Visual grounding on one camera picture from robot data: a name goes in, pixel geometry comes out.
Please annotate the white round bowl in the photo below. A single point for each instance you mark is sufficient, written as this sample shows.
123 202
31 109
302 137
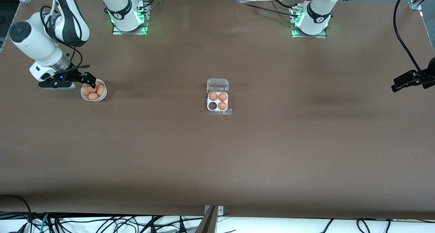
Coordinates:
103 98

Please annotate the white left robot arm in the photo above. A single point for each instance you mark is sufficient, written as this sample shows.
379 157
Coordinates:
317 12

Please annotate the dark wedge-shaped mount bar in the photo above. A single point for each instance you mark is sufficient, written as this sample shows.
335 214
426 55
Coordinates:
207 224

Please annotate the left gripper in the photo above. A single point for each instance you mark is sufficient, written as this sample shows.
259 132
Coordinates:
429 77

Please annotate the clear plastic tape piece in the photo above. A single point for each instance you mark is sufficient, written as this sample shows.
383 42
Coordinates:
227 112

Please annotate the brown egg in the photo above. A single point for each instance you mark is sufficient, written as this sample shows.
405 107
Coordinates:
222 105
213 96
88 89
93 96
101 89
222 97
84 91

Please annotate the clear plastic egg carton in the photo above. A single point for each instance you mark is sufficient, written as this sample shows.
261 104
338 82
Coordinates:
217 85

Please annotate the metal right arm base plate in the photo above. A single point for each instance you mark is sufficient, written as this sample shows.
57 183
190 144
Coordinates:
117 30

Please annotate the small metal bracket plate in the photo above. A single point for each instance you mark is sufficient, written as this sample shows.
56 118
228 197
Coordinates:
221 211

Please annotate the brown table cover sheet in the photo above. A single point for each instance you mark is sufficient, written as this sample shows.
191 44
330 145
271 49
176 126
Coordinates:
272 158

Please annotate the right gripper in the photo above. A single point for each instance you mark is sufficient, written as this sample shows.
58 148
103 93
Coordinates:
77 76

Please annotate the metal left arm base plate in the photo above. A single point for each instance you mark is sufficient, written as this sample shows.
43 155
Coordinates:
323 35

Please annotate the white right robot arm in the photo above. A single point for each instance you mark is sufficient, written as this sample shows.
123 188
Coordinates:
30 39

